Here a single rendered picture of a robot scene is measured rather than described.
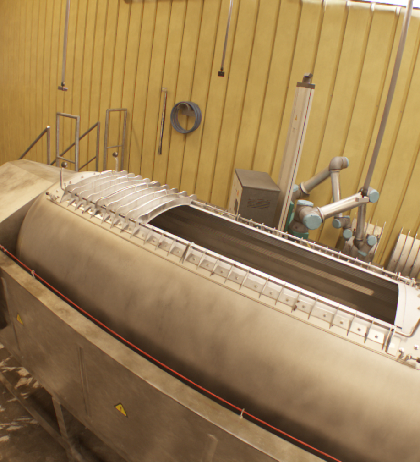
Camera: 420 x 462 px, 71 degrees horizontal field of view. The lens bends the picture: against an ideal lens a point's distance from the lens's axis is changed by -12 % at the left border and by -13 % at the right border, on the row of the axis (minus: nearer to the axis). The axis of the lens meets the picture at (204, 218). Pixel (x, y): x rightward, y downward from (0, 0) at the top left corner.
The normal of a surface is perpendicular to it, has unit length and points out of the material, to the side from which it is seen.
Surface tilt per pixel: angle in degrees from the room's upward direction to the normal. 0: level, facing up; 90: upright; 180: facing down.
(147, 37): 90
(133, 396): 90
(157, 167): 90
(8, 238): 90
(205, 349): 65
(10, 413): 0
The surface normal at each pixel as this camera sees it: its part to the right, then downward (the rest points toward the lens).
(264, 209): 0.04, 0.40
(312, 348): -0.28, -0.45
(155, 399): -0.53, 0.27
